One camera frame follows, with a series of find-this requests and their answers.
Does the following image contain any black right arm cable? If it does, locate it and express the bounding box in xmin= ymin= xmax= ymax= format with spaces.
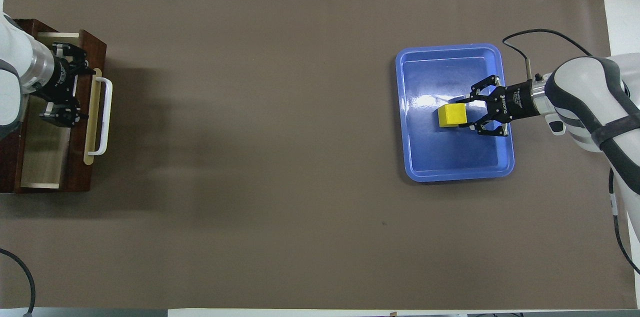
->
xmin=502 ymin=29 xmax=640 ymax=276

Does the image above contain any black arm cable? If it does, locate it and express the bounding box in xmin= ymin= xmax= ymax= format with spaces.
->
xmin=0 ymin=248 xmax=37 ymax=317
xmin=502 ymin=29 xmax=640 ymax=276

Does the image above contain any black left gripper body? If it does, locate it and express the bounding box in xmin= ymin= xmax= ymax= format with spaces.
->
xmin=37 ymin=56 xmax=76 ymax=106

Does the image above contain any dark wooden drawer cabinet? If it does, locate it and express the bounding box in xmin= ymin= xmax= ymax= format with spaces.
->
xmin=0 ymin=18 xmax=93 ymax=194

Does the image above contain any yellow cube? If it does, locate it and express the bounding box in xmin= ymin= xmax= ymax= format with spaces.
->
xmin=438 ymin=102 xmax=468 ymax=129

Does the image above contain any blue plastic tray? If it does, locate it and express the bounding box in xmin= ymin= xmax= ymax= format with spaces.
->
xmin=395 ymin=43 xmax=516 ymax=183

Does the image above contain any wooden drawer with white handle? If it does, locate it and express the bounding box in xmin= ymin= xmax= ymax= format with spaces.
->
xmin=20 ymin=29 xmax=114 ymax=191

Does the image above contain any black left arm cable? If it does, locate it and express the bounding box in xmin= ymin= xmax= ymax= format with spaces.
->
xmin=0 ymin=248 xmax=37 ymax=317

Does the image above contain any brown table mat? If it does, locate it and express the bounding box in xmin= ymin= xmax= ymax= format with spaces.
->
xmin=0 ymin=0 xmax=633 ymax=311

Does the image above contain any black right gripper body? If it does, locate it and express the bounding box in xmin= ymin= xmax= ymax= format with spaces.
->
xmin=494 ymin=79 xmax=542 ymax=123

